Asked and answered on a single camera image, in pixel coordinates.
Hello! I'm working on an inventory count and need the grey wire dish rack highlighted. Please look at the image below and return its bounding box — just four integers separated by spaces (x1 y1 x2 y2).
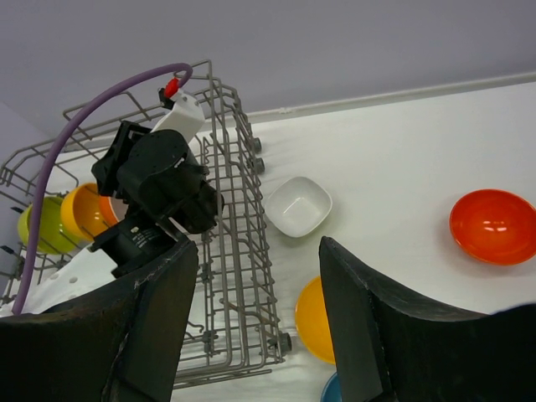
1 60 291 391

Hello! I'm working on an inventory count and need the orange-red bowl far right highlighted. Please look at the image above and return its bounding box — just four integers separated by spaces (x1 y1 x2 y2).
449 188 535 266

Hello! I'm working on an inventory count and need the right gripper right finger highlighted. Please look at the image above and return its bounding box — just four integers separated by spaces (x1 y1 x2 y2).
319 237 535 401

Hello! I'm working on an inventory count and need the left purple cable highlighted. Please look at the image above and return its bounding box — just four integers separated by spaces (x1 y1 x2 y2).
11 62 194 315

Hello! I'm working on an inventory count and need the lime green bowl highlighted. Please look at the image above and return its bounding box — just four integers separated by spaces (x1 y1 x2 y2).
37 196 80 255

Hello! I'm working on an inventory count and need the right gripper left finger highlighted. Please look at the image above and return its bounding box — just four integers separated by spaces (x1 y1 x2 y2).
1 240 198 401

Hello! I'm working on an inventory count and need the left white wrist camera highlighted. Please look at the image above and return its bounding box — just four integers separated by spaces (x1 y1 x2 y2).
151 89 205 143

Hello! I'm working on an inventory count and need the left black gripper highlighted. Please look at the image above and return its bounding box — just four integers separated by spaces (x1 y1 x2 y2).
91 121 224 235

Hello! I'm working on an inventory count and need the yellow bowl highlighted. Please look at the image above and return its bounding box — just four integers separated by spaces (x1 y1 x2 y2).
295 276 335 365
60 183 108 241

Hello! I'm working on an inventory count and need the blue bowl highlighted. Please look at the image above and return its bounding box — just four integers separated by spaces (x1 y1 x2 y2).
320 373 343 402

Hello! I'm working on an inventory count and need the square white bowl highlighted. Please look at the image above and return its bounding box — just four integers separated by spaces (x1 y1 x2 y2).
265 177 333 239

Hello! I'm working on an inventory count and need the round white bowl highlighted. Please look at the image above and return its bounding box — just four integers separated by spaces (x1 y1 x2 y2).
99 196 128 226

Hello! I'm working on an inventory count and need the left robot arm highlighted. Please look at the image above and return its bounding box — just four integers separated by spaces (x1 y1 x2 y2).
22 121 224 314

